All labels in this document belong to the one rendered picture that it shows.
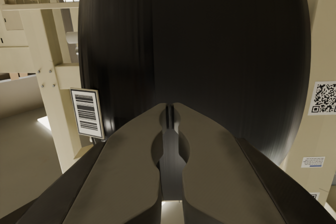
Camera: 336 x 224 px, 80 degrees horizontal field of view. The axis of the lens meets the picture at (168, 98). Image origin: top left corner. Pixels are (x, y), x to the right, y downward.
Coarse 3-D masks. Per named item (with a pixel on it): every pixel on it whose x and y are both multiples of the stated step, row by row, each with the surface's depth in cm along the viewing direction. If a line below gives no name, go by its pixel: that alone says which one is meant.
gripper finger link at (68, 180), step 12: (96, 144) 9; (84, 156) 8; (96, 156) 8; (72, 168) 8; (84, 168) 7; (60, 180) 7; (72, 180) 7; (84, 180) 7; (48, 192) 7; (60, 192) 7; (72, 192) 7; (36, 204) 6; (48, 204) 6; (60, 204) 6; (24, 216) 6; (36, 216) 6; (48, 216) 6; (60, 216) 6
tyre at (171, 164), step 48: (96, 0) 22; (144, 0) 21; (192, 0) 21; (240, 0) 21; (288, 0) 21; (96, 48) 22; (144, 48) 21; (192, 48) 21; (240, 48) 20; (288, 48) 21; (144, 96) 21; (192, 96) 21; (240, 96) 21; (288, 96) 22; (288, 144) 26
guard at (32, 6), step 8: (0, 0) 73; (40, 0) 73; (48, 0) 73; (56, 0) 73; (8, 8) 73; (16, 8) 73; (24, 8) 73; (32, 8) 73; (40, 8) 73; (48, 8) 74
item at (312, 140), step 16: (320, 0) 36; (320, 16) 36; (320, 32) 37; (320, 48) 38; (320, 64) 39; (320, 80) 41; (304, 112) 43; (304, 128) 44; (320, 128) 44; (304, 144) 46; (320, 144) 46; (288, 160) 47; (304, 176) 49; (320, 176) 49; (320, 192) 51
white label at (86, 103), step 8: (72, 88) 23; (80, 88) 23; (72, 96) 24; (80, 96) 23; (88, 96) 23; (96, 96) 22; (80, 104) 23; (88, 104) 23; (96, 104) 22; (80, 112) 24; (88, 112) 23; (96, 112) 23; (80, 120) 24; (88, 120) 24; (96, 120) 23; (80, 128) 25; (88, 128) 24; (96, 128) 24; (96, 136) 24; (104, 136) 24
